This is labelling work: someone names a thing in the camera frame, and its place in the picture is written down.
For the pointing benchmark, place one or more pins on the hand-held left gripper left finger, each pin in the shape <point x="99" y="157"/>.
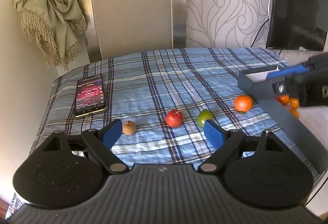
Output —
<point x="112" y="134"/>

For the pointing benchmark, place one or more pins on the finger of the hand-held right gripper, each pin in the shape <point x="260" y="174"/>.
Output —
<point x="280" y="88"/>
<point x="287" y="72"/>

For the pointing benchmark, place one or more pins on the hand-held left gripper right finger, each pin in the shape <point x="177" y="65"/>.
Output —
<point x="212" y="134"/>

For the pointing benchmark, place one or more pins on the orange tangerine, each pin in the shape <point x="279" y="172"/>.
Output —
<point x="294" y="103"/>
<point x="283" y="99"/>
<point x="243" y="103"/>

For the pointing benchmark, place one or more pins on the grey tray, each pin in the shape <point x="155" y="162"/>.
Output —
<point x="256" y="85"/>

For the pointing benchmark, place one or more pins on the small brown fruit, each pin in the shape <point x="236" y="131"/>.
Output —
<point x="128" y="127"/>

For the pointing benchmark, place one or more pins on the small green fruit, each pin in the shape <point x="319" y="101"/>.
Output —
<point x="204" y="116"/>

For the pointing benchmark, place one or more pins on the small red apple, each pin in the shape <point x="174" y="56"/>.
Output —
<point x="174" y="118"/>

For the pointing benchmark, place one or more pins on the black smartphone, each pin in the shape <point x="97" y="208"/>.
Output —
<point x="90" y="95"/>

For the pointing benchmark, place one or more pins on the black flat screen television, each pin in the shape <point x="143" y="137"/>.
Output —
<point x="297" y="8"/>

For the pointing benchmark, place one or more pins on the blue plaid cloth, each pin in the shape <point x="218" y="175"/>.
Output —
<point x="164" y="80"/>

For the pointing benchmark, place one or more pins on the pale green fringed curtain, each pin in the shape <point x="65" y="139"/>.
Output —
<point x="51" y="8"/>

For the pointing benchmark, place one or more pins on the beige wall panel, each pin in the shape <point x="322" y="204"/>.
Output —
<point x="133" y="3"/>

